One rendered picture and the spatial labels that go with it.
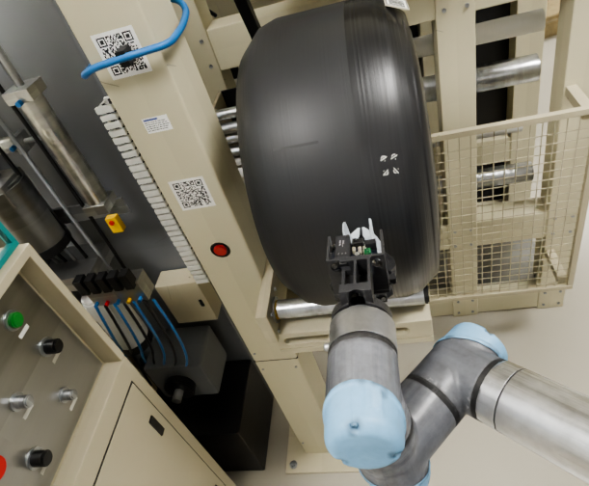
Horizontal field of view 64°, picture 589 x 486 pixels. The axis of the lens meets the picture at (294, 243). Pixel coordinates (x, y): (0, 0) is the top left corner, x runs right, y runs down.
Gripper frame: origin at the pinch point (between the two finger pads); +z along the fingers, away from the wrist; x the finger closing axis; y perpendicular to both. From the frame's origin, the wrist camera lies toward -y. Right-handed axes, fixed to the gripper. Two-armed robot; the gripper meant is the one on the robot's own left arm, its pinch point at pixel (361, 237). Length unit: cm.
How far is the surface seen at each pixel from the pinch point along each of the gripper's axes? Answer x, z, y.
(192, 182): 32.9, 21.0, 3.5
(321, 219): 5.7, 1.6, 3.3
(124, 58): 32.7, 15.2, 29.5
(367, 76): -4.0, 11.2, 20.3
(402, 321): -3.8, 15.4, -35.0
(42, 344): 66, -1, -15
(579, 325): -69, 80, -114
